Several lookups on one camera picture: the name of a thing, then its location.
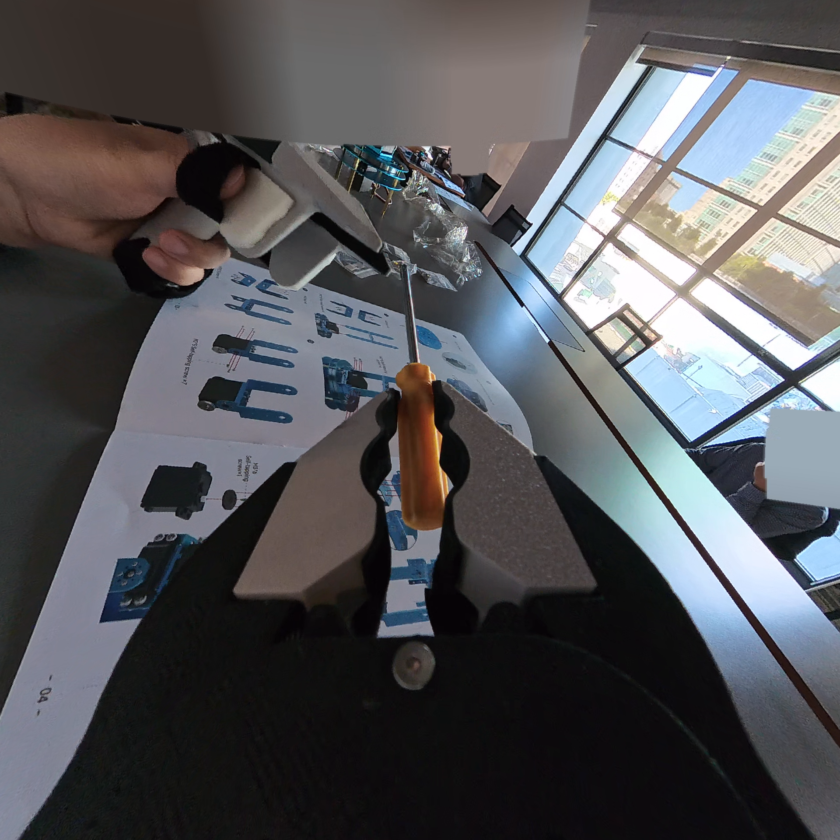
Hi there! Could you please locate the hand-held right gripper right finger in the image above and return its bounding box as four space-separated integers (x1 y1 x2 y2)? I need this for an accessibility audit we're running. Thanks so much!
427 381 598 637

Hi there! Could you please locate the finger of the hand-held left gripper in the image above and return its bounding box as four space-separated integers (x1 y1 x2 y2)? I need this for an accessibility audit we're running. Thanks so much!
222 211 343 291
244 143 391 275

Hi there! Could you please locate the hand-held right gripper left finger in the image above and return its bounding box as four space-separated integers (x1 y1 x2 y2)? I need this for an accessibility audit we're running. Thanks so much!
233 388 403 637

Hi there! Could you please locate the orange handle screwdriver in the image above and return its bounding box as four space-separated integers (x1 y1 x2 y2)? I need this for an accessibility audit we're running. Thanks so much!
390 259 454 531

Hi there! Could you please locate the person's left hand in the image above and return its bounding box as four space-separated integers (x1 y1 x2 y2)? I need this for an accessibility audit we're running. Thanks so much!
0 115 248 287

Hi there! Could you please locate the crumpled clear plastic bag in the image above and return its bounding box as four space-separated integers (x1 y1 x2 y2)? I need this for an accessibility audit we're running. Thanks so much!
412 210 484 287

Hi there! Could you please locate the black office chair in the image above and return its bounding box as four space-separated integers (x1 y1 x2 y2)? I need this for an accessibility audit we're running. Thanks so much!
491 205 534 248

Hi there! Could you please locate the grey laptop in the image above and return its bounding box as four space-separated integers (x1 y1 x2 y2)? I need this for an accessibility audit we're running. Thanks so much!
502 266 586 353

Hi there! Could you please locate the black mesh chair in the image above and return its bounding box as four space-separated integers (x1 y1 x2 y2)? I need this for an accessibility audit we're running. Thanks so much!
587 303 664 366

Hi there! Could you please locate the large black-framed window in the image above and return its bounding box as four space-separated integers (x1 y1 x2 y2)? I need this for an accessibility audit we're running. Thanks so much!
525 39 840 592

